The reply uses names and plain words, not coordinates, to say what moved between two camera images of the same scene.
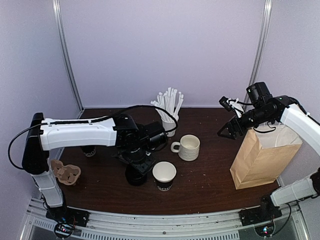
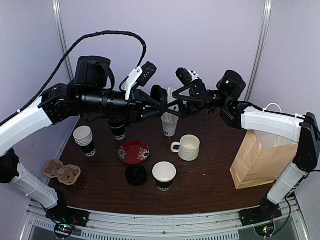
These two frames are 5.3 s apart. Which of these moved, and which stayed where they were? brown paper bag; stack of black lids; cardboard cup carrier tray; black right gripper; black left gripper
Moved: black right gripper; black left gripper
Stayed: brown paper bag; stack of black lids; cardboard cup carrier tray
